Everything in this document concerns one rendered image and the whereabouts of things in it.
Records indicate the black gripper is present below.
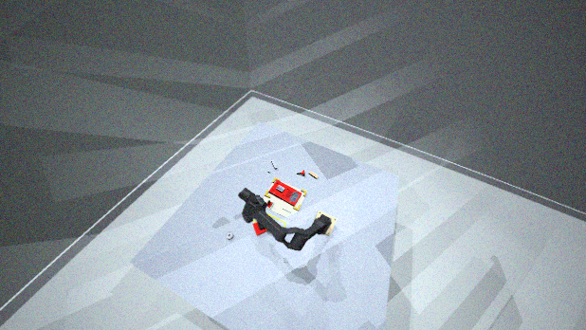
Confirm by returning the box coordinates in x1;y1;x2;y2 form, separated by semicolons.
255;194;265;231

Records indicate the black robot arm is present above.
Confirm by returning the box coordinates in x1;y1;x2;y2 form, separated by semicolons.
238;188;332;251

